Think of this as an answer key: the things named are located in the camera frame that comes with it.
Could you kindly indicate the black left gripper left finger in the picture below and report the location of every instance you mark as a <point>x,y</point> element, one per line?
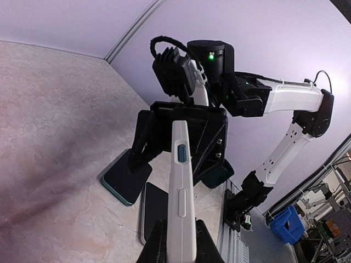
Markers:
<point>155,248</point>

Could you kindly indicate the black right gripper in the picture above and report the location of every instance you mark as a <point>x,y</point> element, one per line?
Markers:
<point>207,129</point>

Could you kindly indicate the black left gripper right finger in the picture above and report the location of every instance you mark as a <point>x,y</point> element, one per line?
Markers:
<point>207,251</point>

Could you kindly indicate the clear phone case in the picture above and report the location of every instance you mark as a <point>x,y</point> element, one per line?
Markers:
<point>181,227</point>

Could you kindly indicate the black phone front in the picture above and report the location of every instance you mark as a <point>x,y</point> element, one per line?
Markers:
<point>154,206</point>

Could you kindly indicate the black phone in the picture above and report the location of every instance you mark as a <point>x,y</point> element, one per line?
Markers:
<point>121,182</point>
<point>154,206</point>

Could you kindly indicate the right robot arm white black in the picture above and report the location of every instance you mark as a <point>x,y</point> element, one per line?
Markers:
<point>207,90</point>

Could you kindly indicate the black phone middle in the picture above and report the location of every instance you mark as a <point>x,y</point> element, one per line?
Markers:
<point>121,182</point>

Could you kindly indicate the dark green cup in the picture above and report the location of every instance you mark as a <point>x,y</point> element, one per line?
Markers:
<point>219,176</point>

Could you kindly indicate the blue storage bin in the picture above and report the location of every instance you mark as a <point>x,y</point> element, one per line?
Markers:
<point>288,226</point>

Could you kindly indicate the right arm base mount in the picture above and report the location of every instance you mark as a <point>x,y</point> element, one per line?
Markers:
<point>237,213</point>

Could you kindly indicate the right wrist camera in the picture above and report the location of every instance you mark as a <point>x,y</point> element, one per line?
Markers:
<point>181,78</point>

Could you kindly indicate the right aluminium frame post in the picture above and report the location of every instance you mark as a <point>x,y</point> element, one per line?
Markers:
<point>133,28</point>

